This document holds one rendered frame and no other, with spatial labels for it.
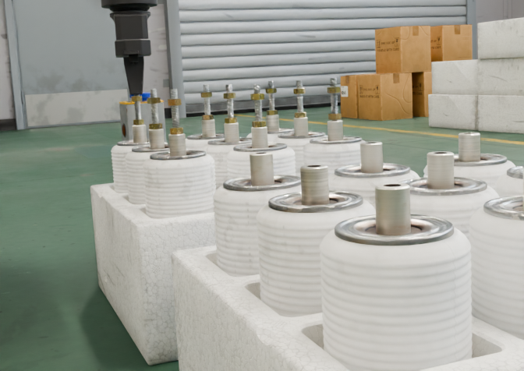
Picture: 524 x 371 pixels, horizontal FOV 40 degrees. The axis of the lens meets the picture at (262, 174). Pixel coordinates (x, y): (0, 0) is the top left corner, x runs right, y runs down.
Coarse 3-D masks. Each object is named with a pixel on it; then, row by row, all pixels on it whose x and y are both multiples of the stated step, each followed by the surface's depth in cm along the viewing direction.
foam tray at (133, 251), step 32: (96, 192) 116; (96, 224) 120; (128, 224) 92; (160, 224) 88; (192, 224) 89; (96, 256) 124; (128, 256) 94; (160, 256) 88; (128, 288) 97; (160, 288) 88; (128, 320) 100; (160, 320) 89; (160, 352) 89
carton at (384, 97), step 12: (408, 72) 467; (360, 84) 484; (372, 84) 470; (384, 84) 461; (396, 84) 465; (408, 84) 468; (360, 96) 486; (372, 96) 471; (384, 96) 462; (396, 96) 466; (408, 96) 469; (360, 108) 487; (372, 108) 473; (384, 108) 463; (396, 108) 467; (408, 108) 470; (384, 120) 465
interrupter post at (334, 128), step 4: (340, 120) 104; (328, 124) 103; (332, 124) 103; (336, 124) 102; (340, 124) 103; (328, 128) 103; (332, 128) 103; (336, 128) 102; (340, 128) 103; (328, 132) 103; (332, 132) 103; (336, 132) 103; (340, 132) 103; (328, 136) 103; (332, 136) 103; (336, 136) 103; (340, 136) 103; (328, 140) 103; (332, 140) 103; (336, 140) 103; (340, 140) 103
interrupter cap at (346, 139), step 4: (344, 136) 107; (348, 136) 106; (352, 136) 106; (356, 136) 105; (312, 140) 103; (316, 140) 104; (320, 140) 104; (324, 140) 105; (344, 140) 100; (348, 140) 100; (352, 140) 101; (356, 140) 101; (360, 140) 102
